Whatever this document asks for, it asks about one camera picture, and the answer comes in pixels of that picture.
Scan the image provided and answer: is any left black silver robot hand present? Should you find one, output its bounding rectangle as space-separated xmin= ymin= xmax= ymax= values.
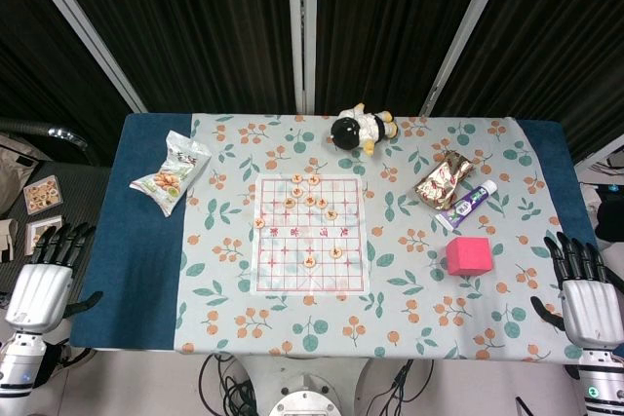
xmin=4 ymin=222 xmax=105 ymax=335

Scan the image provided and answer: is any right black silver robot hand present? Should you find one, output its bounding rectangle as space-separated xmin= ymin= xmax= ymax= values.
xmin=529 ymin=230 xmax=624 ymax=350

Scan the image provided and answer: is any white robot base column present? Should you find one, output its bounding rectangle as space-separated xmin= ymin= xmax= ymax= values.
xmin=238 ymin=355 xmax=377 ymax=416

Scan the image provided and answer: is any white red-lined chess board sheet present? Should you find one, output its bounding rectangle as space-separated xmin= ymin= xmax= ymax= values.
xmin=250 ymin=173 xmax=371 ymax=296

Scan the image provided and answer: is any picture card box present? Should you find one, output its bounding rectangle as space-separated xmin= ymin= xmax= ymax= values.
xmin=26 ymin=215 xmax=64 ymax=257
xmin=22 ymin=174 xmax=64 ymax=215

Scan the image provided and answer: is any blue table cover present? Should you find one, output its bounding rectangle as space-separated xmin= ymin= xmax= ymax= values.
xmin=67 ymin=112 xmax=600 ymax=352

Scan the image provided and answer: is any pink foam cube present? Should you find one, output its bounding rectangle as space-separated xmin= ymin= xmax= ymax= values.
xmin=446 ymin=236 xmax=492 ymax=277

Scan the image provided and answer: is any white purple toothpaste tube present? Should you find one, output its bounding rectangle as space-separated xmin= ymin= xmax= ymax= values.
xmin=434 ymin=179 xmax=498 ymax=231

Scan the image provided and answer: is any black chair with chrome armrest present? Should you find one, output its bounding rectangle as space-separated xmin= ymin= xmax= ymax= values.
xmin=0 ymin=116 xmax=94 ymax=167

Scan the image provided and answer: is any white green snack bag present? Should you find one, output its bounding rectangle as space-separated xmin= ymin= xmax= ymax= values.
xmin=129 ymin=131 xmax=213 ymax=217

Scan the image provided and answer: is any gold foil snack bag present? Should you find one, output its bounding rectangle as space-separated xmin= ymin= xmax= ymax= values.
xmin=412 ymin=151 xmax=474 ymax=210

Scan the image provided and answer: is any floral patterned tablecloth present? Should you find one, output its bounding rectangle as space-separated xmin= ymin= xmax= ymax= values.
xmin=174 ymin=113 xmax=587 ymax=363

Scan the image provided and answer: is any black white plush toy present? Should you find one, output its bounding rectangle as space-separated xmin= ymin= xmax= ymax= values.
xmin=330 ymin=102 xmax=400 ymax=158

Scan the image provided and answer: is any black cable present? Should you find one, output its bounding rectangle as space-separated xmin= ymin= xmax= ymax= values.
xmin=379 ymin=359 xmax=415 ymax=416
xmin=198 ymin=354 xmax=267 ymax=416

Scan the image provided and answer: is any white partition post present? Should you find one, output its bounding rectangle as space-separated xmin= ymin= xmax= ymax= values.
xmin=287 ymin=0 xmax=319 ymax=113
xmin=17 ymin=0 xmax=148 ymax=114
xmin=421 ymin=0 xmax=517 ymax=118

